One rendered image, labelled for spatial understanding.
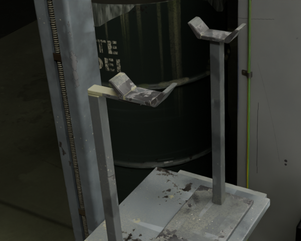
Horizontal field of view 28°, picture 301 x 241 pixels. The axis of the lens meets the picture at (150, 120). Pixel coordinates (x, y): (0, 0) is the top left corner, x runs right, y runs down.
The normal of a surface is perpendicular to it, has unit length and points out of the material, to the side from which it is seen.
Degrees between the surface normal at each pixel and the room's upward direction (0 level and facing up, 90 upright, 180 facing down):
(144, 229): 0
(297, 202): 90
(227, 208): 0
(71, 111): 90
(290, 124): 90
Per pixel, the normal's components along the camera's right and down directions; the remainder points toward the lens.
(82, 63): 0.86, 0.21
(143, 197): -0.07, -0.87
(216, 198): -0.51, 0.46
